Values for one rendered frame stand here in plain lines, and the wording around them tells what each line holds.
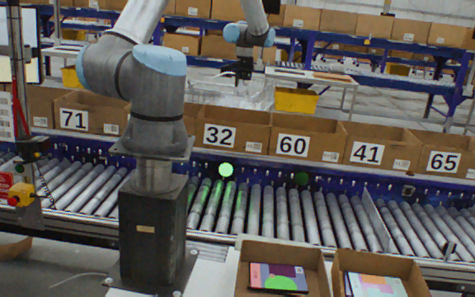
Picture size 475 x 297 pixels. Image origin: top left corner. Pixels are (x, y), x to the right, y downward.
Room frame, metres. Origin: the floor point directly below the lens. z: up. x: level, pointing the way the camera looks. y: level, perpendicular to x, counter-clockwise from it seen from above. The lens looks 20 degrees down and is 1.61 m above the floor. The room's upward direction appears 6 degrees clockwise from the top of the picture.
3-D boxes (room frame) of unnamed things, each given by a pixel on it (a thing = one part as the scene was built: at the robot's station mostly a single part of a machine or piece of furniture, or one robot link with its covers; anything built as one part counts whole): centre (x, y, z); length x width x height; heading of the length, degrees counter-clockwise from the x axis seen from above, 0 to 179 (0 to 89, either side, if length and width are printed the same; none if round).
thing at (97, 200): (1.60, 0.61, 0.72); 0.52 x 0.05 x 0.05; 177
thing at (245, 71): (1.96, 0.01, 1.32); 0.09 x 0.08 x 0.12; 87
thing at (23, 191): (1.28, 0.80, 0.84); 0.15 x 0.09 x 0.07; 87
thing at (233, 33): (1.85, 0.06, 1.49); 0.12 x 0.12 x 0.09; 66
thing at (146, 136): (1.05, 0.24, 1.26); 0.19 x 0.19 x 0.10
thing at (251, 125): (2.03, 0.03, 0.96); 0.39 x 0.29 x 0.17; 87
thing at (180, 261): (1.06, 0.24, 0.91); 0.26 x 0.26 x 0.33; 84
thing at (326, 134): (2.01, -0.36, 0.96); 0.39 x 0.29 x 0.17; 87
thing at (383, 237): (1.54, -0.66, 0.76); 0.46 x 0.01 x 0.09; 177
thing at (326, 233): (1.55, -0.43, 0.72); 0.52 x 0.05 x 0.05; 177
